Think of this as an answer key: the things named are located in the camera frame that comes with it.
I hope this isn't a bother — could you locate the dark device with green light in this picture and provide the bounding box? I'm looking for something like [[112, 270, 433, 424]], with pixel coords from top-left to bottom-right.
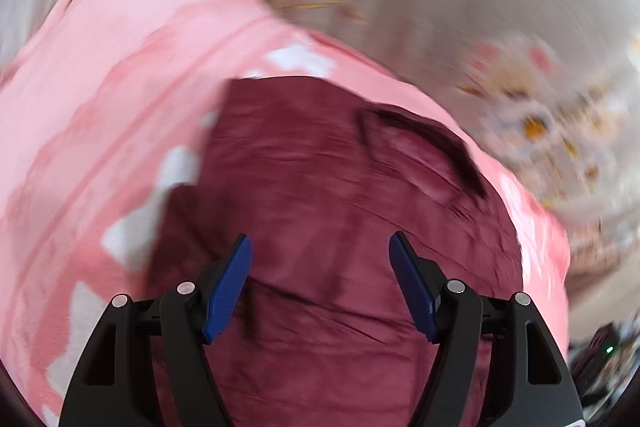
[[570, 322, 632, 423]]

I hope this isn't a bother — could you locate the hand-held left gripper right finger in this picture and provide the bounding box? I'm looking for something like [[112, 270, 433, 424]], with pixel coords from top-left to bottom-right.
[[389, 231, 586, 427]]

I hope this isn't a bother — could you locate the maroon quilted jacket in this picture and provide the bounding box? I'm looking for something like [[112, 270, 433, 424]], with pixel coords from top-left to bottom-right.
[[145, 76, 526, 427]]

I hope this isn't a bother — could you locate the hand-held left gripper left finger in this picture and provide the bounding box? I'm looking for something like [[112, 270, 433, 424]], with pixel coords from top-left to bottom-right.
[[58, 234, 253, 427]]

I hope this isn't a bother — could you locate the pink blanket with white print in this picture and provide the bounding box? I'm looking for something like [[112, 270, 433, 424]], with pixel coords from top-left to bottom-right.
[[0, 0, 572, 427]]

